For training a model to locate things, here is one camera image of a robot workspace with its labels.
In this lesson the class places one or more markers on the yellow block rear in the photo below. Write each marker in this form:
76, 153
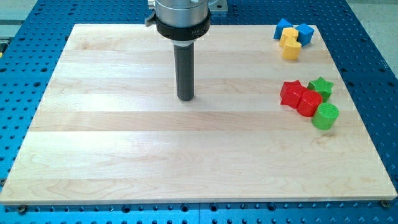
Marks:
288, 32

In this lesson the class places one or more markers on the green cylinder block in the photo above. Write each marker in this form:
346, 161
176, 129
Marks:
325, 116

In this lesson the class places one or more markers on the green star block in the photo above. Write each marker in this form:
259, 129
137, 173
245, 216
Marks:
321, 86

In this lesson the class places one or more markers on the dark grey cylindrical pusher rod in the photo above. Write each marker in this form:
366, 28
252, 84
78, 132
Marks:
184, 71

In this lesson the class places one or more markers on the red hexagon block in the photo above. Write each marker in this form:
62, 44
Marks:
309, 102

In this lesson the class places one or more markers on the light wooden board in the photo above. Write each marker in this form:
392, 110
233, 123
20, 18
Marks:
110, 128

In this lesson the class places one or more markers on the blue triangular block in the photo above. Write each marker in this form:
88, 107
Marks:
282, 24

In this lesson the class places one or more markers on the red star block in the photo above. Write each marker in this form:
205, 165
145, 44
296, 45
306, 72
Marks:
291, 93

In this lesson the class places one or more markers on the yellow heart block front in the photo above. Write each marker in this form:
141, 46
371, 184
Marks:
291, 49

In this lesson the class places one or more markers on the blue cube block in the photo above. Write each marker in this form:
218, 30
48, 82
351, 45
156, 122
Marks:
305, 34

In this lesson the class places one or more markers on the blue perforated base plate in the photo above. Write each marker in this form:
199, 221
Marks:
34, 51

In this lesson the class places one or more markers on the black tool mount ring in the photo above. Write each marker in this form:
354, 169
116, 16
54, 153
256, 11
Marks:
182, 34

